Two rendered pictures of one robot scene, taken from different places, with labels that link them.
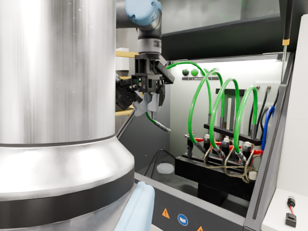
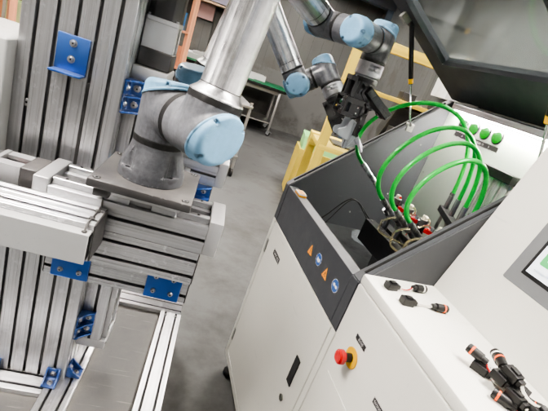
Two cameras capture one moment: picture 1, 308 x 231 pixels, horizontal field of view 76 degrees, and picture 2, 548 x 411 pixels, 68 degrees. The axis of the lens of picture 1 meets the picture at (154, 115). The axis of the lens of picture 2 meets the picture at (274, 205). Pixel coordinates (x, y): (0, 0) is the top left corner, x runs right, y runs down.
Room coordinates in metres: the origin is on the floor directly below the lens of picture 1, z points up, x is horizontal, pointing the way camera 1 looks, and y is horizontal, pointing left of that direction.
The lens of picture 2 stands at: (-0.50, -0.50, 1.39)
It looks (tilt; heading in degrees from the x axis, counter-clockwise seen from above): 19 degrees down; 29
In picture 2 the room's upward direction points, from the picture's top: 20 degrees clockwise
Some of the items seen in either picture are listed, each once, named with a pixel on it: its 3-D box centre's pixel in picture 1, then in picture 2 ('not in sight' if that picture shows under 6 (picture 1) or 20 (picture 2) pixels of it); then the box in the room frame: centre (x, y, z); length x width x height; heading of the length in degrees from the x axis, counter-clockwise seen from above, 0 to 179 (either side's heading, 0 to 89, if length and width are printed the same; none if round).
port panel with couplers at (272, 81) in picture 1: (265, 107); not in sight; (0.91, -0.52, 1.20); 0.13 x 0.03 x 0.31; 50
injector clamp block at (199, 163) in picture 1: (213, 180); (391, 263); (0.79, -0.26, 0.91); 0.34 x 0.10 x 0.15; 50
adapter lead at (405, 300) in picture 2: not in sight; (425, 304); (0.45, -0.43, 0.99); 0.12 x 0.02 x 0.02; 134
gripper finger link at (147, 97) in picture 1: (145, 106); (341, 130); (0.67, 0.03, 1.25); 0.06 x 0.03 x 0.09; 140
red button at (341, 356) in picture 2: not in sight; (344, 356); (0.36, -0.33, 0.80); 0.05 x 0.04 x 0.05; 50
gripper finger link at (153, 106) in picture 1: (152, 107); (345, 133); (0.65, 0.00, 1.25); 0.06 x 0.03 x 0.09; 140
